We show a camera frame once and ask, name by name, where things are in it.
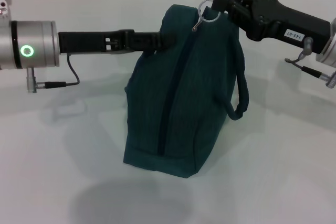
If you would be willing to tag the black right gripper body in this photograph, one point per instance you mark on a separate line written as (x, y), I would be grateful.
(286, 24)

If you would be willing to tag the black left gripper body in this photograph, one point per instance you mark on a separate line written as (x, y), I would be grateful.
(89, 41)

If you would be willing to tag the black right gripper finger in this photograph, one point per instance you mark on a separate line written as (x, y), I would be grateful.
(223, 2)
(240, 15)

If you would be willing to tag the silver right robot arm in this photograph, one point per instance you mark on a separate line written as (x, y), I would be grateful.
(330, 48)

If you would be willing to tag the dark teal insulated lunch bag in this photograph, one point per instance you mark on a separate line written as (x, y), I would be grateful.
(183, 103)

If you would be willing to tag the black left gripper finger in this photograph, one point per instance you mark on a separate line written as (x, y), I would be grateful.
(155, 41)

